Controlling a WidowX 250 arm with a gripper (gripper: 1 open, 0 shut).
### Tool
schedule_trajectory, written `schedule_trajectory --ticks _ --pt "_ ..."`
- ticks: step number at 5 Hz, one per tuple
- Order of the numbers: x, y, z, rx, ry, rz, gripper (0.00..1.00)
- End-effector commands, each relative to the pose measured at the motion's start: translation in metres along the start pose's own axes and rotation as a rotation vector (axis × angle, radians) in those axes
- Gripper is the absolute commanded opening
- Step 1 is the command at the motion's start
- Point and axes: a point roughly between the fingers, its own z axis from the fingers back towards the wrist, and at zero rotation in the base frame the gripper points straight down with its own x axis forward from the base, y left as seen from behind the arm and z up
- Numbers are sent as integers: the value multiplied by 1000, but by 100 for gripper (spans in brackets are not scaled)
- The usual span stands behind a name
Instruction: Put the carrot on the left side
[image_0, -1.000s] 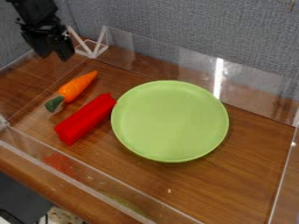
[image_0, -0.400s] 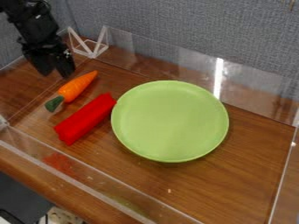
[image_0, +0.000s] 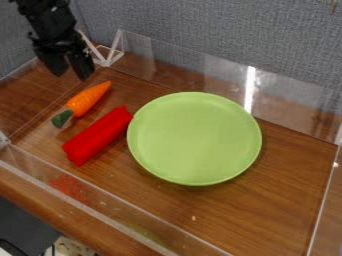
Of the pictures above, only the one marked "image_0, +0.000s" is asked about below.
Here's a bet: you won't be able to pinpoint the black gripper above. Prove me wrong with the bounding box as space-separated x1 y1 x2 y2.
27 30 95 81

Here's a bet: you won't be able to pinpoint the orange toy carrot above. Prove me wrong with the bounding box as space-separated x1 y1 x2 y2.
51 81 113 128

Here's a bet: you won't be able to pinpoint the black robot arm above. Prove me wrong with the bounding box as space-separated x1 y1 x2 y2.
8 0 95 81

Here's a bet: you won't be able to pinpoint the light green plate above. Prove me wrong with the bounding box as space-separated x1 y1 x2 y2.
127 92 262 186

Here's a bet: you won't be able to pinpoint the clear acrylic corner bracket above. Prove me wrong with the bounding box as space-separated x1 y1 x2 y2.
79 30 125 67

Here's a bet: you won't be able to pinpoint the clear acrylic enclosure walls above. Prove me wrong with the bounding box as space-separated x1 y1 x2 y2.
0 31 342 256

